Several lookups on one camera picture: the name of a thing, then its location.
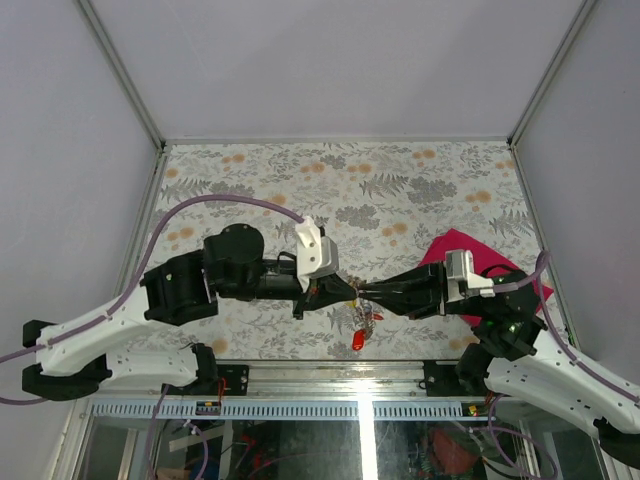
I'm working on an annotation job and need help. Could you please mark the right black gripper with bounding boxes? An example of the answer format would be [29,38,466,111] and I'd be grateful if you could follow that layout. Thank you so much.
[357,258,489,319]

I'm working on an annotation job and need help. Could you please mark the key bunch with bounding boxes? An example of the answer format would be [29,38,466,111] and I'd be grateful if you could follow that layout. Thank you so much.
[349,280,384,352]

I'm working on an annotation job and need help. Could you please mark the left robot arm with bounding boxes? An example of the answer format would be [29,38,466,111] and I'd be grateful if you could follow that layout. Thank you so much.
[21,222,356,402]

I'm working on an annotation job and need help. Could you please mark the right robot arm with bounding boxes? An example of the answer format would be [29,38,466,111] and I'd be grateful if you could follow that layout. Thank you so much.
[357,250,639,468]

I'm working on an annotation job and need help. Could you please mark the pink cloth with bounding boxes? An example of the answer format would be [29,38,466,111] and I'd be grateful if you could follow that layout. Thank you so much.
[417,228,555,329]

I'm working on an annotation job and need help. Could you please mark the floral table mat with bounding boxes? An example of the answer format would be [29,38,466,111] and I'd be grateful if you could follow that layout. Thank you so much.
[132,141,541,360]

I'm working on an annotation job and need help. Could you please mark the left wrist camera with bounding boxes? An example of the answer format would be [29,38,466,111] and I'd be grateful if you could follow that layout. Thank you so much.
[295,216,339,292]

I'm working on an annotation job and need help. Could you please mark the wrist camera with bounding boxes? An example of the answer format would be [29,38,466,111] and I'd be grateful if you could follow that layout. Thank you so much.
[295,216,339,292]
[444,249,495,303]

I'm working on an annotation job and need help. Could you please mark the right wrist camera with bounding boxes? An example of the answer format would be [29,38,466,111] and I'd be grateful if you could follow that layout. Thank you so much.
[444,249,495,303]

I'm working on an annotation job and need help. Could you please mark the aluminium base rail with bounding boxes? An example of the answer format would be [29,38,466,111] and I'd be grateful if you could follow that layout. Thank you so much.
[91,361,489,422]

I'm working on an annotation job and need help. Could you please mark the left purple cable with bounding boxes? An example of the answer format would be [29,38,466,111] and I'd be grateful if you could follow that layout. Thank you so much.
[0,194,306,405]

